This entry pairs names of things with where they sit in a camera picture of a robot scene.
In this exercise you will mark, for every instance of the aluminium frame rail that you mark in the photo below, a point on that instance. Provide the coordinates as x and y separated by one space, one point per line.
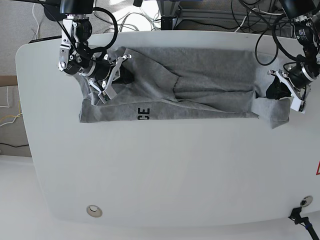
173 9

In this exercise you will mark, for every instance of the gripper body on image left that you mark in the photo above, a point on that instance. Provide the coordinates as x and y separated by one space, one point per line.
99 72

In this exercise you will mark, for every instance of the flat black device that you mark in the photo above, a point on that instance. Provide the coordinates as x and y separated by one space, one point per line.
45 39

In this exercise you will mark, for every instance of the right table cable grommet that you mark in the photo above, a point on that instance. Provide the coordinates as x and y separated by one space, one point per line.
306 201

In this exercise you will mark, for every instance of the grey T-shirt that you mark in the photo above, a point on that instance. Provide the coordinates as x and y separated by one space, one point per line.
173 83

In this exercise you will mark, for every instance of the table cable grommet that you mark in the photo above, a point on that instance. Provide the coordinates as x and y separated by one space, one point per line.
94 211
306 201

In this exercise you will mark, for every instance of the round black stand base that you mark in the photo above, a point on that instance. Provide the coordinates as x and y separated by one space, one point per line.
53 13

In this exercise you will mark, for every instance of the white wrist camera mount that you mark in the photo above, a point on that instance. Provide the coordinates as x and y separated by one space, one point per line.
106 91
299 96

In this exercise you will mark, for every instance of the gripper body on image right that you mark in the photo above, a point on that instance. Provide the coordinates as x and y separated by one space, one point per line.
302 74

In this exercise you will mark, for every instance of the left table cable grommet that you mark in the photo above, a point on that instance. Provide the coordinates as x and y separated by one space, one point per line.
94 211

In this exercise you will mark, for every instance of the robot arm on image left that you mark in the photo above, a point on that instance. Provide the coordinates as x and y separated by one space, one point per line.
77 59

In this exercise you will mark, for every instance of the black clamp with cable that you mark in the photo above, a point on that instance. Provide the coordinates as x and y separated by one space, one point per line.
295 216

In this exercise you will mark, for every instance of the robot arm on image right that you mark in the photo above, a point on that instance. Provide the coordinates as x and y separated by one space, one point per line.
306 27

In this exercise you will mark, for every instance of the wooden board edge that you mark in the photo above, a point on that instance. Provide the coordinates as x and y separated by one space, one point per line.
8 80

